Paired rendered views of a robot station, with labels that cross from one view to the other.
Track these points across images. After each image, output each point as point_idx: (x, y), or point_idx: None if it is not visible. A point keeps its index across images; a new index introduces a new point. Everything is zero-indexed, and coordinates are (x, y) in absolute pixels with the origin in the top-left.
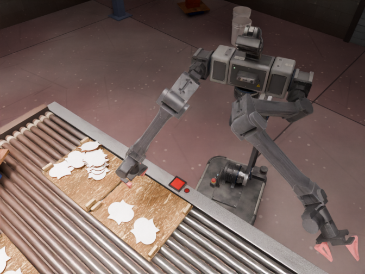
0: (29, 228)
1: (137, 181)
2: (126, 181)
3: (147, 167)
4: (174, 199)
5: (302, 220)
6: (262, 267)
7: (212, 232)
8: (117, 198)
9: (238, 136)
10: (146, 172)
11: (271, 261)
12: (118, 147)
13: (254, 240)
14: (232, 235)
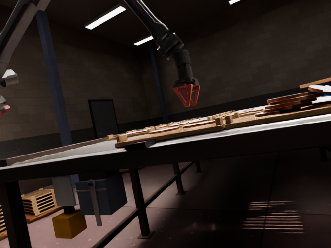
0: None
1: (203, 127)
2: None
3: (173, 86)
4: (141, 138)
5: (17, 77)
6: (50, 157)
7: (93, 150)
8: (214, 123)
9: (46, 5)
10: (202, 136)
11: (38, 160)
12: (310, 120)
13: (46, 160)
14: (69, 155)
